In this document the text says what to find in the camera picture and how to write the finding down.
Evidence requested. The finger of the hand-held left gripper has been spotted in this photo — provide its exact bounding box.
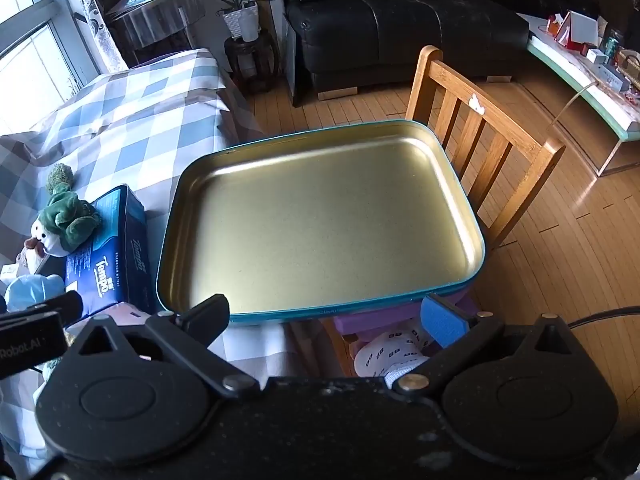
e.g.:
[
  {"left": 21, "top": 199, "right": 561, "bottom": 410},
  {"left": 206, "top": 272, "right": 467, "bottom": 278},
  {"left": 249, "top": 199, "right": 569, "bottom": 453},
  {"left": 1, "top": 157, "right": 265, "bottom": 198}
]
[{"left": 25, "top": 291, "right": 84, "bottom": 328}]

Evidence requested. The white patterned slipper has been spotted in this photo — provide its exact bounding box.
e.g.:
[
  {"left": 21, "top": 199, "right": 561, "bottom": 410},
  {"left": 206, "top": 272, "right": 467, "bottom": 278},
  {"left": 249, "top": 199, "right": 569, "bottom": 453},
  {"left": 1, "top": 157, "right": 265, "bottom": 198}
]
[{"left": 352, "top": 327, "right": 436, "bottom": 378}]

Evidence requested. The blue tissue pack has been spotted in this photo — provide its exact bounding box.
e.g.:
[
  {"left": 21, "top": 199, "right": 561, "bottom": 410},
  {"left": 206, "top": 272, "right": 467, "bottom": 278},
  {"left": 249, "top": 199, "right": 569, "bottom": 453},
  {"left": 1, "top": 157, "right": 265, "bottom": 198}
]
[{"left": 64, "top": 185, "right": 157, "bottom": 318}]

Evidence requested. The black cable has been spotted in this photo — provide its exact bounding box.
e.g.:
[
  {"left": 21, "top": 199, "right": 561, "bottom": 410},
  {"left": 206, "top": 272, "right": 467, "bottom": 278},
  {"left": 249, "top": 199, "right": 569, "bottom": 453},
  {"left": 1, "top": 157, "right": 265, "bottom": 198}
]
[{"left": 567, "top": 305, "right": 640, "bottom": 330}]

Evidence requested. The blue face mask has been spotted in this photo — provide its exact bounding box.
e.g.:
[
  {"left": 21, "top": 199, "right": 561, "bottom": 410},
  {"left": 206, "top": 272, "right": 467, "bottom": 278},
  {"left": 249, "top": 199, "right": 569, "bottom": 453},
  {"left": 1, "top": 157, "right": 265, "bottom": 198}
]
[{"left": 4, "top": 275, "right": 66, "bottom": 313}]

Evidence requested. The white penguin plush green hood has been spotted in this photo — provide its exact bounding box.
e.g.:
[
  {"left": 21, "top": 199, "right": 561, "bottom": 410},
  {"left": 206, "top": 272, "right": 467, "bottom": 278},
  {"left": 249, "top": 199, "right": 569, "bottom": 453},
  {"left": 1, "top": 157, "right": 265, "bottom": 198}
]
[{"left": 25, "top": 182, "right": 101, "bottom": 258}]

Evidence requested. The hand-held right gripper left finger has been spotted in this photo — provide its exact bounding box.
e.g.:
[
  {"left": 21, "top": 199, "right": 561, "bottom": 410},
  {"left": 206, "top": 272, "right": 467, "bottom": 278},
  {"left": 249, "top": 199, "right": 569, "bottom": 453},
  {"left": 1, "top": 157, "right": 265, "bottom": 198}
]
[{"left": 64, "top": 291, "right": 261, "bottom": 398}]

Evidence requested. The potted plant white pot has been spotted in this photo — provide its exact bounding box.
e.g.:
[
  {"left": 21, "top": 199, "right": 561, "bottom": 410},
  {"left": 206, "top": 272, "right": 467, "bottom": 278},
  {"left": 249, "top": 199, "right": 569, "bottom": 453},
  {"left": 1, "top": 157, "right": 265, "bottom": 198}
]
[{"left": 209, "top": 0, "right": 277, "bottom": 43}]

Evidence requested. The round side table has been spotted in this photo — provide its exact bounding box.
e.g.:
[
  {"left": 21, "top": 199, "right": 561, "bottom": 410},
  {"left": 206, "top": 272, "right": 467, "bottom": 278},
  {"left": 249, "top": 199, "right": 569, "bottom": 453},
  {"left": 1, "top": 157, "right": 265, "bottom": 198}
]
[{"left": 105, "top": 0, "right": 207, "bottom": 66}]

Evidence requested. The black leather sofa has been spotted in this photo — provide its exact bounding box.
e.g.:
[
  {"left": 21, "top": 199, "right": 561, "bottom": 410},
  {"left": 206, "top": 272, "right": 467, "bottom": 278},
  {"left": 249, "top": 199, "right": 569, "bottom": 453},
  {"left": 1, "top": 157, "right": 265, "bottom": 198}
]
[{"left": 284, "top": 0, "right": 531, "bottom": 107}]

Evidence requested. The green knitted ball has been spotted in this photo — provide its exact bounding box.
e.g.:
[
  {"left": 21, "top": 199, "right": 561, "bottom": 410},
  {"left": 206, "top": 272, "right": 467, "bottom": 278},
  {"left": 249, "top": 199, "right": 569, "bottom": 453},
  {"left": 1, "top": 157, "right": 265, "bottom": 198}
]
[{"left": 46, "top": 163, "right": 76, "bottom": 195}]

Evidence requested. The white card box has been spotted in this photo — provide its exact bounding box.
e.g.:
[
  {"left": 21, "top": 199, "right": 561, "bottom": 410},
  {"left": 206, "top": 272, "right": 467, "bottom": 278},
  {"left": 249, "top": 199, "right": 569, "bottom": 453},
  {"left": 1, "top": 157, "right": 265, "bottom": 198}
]
[{"left": 566, "top": 10, "right": 608, "bottom": 48}]

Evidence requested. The purple foam block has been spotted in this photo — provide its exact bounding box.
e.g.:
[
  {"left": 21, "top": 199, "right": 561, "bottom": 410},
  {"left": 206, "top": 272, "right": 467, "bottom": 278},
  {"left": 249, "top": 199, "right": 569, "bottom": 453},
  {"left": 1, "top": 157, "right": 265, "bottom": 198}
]
[{"left": 332, "top": 285, "right": 481, "bottom": 337}]

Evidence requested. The window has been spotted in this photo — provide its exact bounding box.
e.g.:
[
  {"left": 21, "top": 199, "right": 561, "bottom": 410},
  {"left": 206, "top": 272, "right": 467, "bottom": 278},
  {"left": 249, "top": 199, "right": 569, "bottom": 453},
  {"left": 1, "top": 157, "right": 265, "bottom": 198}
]
[{"left": 0, "top": 0, "right": 101, "bottom": 136}]

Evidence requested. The wicker basket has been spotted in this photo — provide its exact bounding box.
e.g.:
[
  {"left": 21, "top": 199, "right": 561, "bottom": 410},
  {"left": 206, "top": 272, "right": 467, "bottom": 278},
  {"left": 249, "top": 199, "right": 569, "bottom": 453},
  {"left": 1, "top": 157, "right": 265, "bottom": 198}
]
[{"left": 617, "top": 47, "right": 640, "bottom": 82}]

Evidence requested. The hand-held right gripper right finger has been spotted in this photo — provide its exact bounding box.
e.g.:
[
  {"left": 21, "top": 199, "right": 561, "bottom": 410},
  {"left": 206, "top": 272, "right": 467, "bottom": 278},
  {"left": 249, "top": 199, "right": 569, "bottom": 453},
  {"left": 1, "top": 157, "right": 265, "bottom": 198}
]
[{"left": 392, "top": 294, "right": 588, "bottom": 396}]

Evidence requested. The leaning glass panel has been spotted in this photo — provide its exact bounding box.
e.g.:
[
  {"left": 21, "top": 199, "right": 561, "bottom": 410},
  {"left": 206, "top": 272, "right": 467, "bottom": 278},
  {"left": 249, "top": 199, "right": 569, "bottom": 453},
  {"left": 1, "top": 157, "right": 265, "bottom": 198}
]
[{"left": 282, "top": 12, "right": 302, "bottom": 107}]

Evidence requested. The checked blue beige cloth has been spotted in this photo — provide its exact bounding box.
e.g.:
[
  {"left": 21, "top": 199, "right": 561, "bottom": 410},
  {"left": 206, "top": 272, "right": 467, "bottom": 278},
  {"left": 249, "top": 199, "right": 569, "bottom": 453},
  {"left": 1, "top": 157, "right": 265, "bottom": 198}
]
[{"left": 0, "top": 49, "right": 351, "bottom": 480}]

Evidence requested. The patterned curtain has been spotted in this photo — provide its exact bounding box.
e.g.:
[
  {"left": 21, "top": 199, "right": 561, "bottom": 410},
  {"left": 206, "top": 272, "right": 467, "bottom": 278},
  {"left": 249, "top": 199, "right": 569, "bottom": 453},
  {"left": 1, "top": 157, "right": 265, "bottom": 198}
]
[{"left": 75, "top": 0, "right": 131, "bottom": 73}]

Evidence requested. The glass coffee table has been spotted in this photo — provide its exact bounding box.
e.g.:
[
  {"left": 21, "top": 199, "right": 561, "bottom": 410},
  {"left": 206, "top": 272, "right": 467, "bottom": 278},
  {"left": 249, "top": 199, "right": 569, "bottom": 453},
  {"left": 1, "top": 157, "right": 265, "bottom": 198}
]
[{"left": 517, "top": 12, "right": 640, "bottom": 178}]

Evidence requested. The wooden chair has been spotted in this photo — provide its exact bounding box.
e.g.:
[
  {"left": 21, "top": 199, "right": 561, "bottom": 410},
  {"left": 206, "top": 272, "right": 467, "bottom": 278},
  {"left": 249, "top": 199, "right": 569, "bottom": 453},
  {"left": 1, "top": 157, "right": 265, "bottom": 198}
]
[{"left": 320, "top": 45, "right": 567, "bottom": 378}]

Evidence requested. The dark wooden plant stand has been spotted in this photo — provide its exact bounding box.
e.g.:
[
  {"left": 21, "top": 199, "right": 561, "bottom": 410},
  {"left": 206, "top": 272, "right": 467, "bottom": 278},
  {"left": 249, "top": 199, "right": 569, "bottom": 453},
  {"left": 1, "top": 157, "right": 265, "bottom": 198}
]
[{"left": 223, "top": 30, "right": 281, "bottom": 93}]

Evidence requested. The teal gold metal tray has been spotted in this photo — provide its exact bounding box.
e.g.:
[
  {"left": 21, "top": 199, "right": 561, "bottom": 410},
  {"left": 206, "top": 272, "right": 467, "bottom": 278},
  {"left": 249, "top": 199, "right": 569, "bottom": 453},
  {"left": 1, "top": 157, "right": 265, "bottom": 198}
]
[{"left": 156, "top": 120, "right": 487, "bottom": 323}]

